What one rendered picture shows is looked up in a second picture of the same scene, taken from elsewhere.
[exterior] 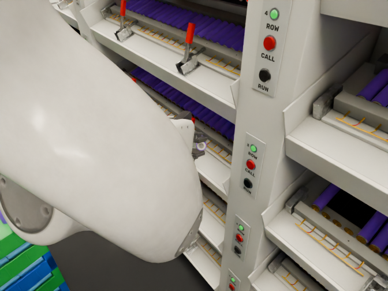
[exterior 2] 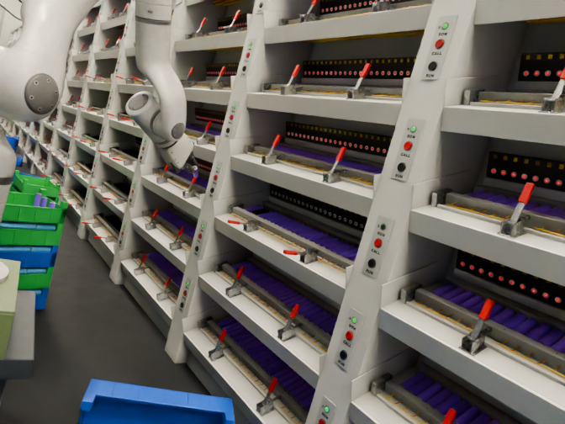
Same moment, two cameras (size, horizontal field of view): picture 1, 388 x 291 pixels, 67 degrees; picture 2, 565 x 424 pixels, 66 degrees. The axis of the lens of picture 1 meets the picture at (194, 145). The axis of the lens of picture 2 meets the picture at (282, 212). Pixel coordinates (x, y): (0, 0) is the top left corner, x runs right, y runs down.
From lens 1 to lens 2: 111 cm
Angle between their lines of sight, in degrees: 31
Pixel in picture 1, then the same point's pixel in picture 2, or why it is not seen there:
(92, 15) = not seen: hidden behind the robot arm
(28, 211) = (137, 104)
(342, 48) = (261, 130)
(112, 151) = (171, 83)
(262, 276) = (207, 273)
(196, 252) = (166, 300)
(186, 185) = (182, 103)
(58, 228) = (145, 108)
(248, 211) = (208, 211)
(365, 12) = (256, 105)
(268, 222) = (217, 214)
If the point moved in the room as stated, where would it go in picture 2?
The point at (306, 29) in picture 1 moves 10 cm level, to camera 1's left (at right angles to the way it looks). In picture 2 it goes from (241, 110) to (210, 102)
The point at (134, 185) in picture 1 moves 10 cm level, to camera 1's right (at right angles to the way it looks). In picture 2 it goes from (172, 91) to (209, 102)
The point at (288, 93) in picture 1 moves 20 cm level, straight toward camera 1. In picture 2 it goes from (234, 135) to (201, 124)
